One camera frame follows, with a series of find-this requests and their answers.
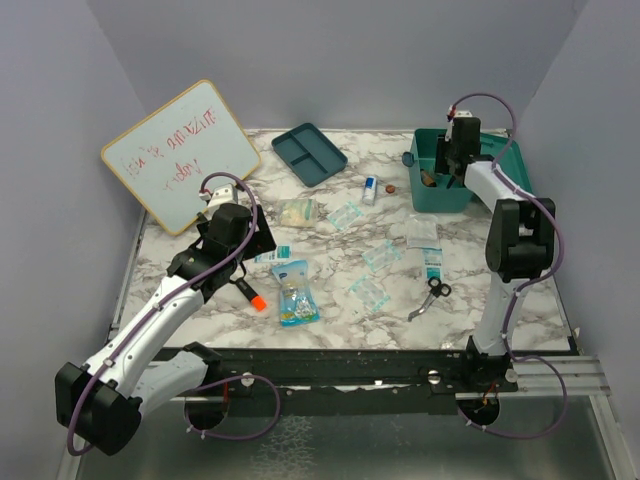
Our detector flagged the brown bottle orange cap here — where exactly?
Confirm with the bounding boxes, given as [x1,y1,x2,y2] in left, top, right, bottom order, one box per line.
[420,170,437,188]

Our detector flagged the yellowish gauze roll bag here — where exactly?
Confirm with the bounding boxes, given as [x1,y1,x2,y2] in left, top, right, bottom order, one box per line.
[276,199,318,228]

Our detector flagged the clear white gauze pad pack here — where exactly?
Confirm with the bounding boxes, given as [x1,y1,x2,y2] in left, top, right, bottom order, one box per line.
[405,214,440,249]

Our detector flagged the blue cotton swab bag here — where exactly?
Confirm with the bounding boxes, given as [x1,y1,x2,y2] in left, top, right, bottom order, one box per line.
[272,260,320,327]

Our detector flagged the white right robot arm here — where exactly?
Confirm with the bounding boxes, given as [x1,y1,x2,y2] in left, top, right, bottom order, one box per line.
[435,111,555,391]

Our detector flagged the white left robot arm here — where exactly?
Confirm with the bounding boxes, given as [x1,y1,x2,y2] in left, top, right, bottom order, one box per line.
[54,203,276,456]

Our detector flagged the teal medicine kit box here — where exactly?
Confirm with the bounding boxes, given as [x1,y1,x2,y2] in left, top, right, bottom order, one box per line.
[402,128,534,214]

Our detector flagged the small gauze dressing packet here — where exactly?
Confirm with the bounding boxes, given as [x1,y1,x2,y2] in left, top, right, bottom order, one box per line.
[254,244,293,263]

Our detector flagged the black orange highlighter marker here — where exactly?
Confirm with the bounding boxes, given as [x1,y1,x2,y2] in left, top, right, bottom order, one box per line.
[234,279,267,312]

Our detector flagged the yellow framed whiteboard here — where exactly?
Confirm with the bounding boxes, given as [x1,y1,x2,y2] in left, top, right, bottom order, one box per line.
[101,79,261,236]

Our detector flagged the teal divided tray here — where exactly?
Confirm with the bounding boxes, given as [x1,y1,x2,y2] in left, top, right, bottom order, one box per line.
[271,123,348,188]

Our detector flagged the teal plaster sheet far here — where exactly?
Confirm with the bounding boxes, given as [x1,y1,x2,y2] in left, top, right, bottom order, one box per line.
[327,201,363,231]

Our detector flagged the teal plaster sheet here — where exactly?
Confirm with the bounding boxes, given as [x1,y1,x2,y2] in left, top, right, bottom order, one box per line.
[361,240,402,272]
[327,201,363,231]
[348,275,390,313]

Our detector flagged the long gauze dressing packet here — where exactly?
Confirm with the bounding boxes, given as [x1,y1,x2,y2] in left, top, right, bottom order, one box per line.
[422,248,443,280]

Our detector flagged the teal plaster sheet middle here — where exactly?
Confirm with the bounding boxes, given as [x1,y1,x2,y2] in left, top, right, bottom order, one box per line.
[361,240,402,272]

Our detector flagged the teal plaster sheet near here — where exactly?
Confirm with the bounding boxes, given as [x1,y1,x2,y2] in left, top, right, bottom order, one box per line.
[348,275,390,313]

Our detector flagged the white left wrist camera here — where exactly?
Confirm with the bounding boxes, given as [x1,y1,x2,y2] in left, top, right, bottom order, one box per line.
[199,183,238,212]

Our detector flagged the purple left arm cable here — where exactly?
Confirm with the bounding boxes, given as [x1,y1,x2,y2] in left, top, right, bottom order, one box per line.
[66,172,259,457]

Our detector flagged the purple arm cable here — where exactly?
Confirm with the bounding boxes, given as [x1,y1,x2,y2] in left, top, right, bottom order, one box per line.
[447,92,570,371]
[66,172,259,457]

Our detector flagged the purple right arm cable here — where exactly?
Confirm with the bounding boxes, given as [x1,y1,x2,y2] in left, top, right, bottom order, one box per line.
[447,92,570,371]

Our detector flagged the black handled scissors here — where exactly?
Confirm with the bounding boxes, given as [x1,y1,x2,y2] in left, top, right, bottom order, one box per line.
[407,277,452,322]

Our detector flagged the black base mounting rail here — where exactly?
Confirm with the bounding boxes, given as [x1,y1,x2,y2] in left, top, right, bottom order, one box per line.
[183,342,517,416]

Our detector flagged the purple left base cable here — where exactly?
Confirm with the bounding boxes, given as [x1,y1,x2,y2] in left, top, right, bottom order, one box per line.
[183,373,282,442]

